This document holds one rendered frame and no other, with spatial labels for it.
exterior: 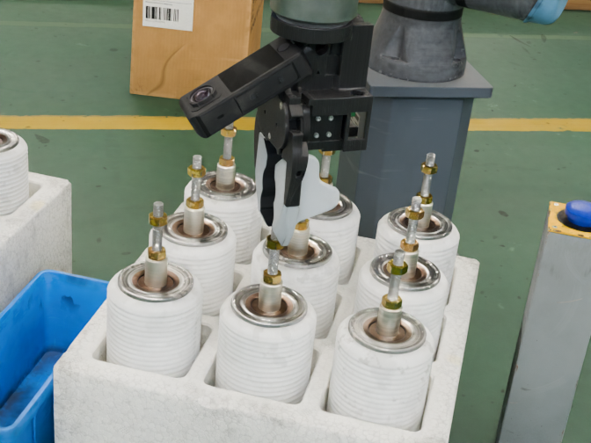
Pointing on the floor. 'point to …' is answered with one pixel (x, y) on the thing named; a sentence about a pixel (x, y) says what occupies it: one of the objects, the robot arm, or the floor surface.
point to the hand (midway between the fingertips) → (270, 223)
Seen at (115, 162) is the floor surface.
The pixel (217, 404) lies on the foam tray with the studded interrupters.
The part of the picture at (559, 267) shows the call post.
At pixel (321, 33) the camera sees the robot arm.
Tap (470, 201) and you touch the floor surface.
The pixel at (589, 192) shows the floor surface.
